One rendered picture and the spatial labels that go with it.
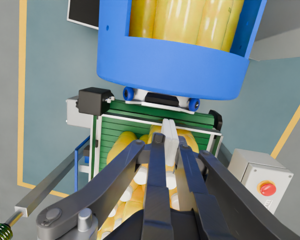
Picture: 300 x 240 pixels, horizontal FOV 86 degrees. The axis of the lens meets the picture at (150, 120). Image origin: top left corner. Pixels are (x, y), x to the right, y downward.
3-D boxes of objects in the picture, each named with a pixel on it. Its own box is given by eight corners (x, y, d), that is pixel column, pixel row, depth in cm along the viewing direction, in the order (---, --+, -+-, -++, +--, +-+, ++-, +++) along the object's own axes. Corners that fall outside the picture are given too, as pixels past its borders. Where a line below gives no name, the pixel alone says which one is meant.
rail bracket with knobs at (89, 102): (117, 90, 55) (108, 94, 45) (115, 110, 57) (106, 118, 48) (89, 85, 55) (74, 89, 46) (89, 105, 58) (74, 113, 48)
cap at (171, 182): (179, 175, 42) (180, 179, 40) (172, 186, 43) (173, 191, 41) (165, 169, 42) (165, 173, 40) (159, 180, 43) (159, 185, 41)
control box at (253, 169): (267, 153, 48) (295, 175, 38) (245, 205, 54) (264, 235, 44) (234, 147, 48) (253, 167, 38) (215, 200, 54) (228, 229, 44)
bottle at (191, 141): (193, 135, 58) (208, 164, 40) (176, 144, 59) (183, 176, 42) (183, 119, 56) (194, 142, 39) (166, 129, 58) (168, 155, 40)
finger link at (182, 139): (179, 156, 14) (213, 162, 14) (175, 134, 19) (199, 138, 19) (175, 170, 15) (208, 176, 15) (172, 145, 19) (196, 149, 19)
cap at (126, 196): (117, 184, 44) (116, 189, 42) (132, 184, 44) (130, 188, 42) (119, 195, 45) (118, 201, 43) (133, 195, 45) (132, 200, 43)
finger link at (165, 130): (166, 166, 16) (159, 165, 16) (165, 138, 23) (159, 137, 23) (172, 139, 16) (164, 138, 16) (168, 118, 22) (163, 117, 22)
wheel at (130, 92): (135, 87, 47) (129, 87, 46) (133, 102, 48) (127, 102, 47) (128, 85, 50) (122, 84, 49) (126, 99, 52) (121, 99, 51)
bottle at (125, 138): (124, 127, 59) (107, 152, 41) (140, 136, 59) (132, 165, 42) (115, 143, 61) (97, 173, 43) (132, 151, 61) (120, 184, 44)
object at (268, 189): (275, 183, 39) (279, 186, 38) (270, 194, 40) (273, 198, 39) (261, 180, 39) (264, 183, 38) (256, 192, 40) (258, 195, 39)
